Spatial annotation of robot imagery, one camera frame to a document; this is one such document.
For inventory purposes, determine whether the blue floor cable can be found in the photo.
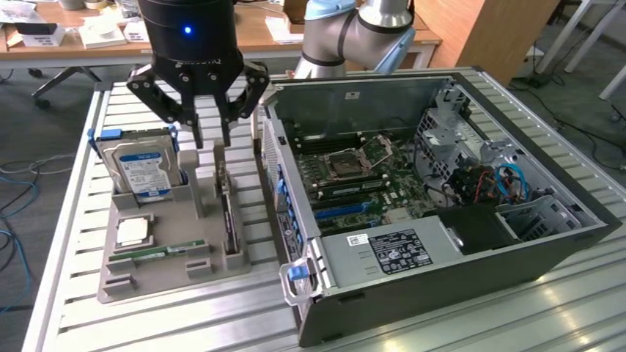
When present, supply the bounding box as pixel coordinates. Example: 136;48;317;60
0;175;39;315

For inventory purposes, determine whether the grey power supply unit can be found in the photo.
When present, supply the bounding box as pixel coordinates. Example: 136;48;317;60
313;215;463;289

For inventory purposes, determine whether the white paper stack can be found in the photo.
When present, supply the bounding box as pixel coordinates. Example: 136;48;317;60
266;16;306;45

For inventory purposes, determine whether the silver chipset heatsink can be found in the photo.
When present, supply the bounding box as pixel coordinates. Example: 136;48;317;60
386;209;415;225

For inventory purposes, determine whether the black RAM stick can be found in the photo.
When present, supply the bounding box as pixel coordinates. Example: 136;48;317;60
321;178;389;199

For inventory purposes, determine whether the blue expansion slot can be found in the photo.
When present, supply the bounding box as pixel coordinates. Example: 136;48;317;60
313;203;374;221

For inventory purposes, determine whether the black graphics card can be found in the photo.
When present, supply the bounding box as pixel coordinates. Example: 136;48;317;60
214;144;242;257

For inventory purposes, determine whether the grey parts rack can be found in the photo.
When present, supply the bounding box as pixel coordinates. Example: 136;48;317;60
96;141;255;305

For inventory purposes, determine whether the metal drive cage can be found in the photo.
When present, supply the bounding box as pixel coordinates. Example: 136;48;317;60
415;108;493;177

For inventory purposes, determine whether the green RAM stick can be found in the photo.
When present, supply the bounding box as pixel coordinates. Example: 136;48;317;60
108;240;207;262

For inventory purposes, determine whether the black floor cable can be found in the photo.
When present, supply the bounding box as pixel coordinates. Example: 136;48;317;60
507;34;626;170

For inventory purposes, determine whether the black and white box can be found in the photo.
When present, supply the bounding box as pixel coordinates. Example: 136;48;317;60
14;22;66;48

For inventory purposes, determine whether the brown cardboard box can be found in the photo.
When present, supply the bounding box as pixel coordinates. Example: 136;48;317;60
283;0;310;34

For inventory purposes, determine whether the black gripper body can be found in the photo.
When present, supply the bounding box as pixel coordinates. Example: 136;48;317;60
138;0;244;98

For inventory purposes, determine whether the white table frame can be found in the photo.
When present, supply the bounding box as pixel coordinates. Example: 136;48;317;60
535;0;626;100

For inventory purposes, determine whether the silver CPU chip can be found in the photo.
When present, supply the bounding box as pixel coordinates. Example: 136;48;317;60
115;218;151;247

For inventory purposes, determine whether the metal disk bay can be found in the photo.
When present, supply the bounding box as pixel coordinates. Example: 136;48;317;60
494;196;587;243

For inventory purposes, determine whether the black castor desk leg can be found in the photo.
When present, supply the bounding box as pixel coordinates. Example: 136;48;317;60
28;65;104;109

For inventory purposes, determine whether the blue wire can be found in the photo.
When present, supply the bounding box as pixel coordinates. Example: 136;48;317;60
493;164;533;202

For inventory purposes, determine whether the white labelled box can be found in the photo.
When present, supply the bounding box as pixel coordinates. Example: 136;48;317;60
123;21;151;43

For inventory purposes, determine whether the white box red button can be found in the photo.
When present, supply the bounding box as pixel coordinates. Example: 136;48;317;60
521;46;546;80

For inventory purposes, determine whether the wooden cabinet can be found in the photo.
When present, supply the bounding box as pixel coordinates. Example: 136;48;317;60
415;0;562;85

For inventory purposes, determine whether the CPU socket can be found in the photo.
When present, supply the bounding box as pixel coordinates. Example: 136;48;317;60
326;149;373;181

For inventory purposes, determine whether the metal socket cover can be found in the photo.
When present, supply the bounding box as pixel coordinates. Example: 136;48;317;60
359;134;398;170

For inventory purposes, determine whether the hard disk blue carrier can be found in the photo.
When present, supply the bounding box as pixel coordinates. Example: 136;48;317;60
87;124;192;201

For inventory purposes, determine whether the wooden office desk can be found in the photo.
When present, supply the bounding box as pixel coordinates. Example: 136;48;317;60
0;0;154;80
234;0;445;80

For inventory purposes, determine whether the white open box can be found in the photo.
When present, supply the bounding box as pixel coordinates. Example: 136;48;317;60
78;17;127;50

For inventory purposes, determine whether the red wire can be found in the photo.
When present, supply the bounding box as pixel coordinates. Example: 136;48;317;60
477;171;491;202

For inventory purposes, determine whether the grey floor cable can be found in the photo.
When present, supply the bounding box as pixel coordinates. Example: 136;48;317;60
0;153;79;176

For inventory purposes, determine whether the black open PC case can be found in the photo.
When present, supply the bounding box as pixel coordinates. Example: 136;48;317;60
250;71;624;348

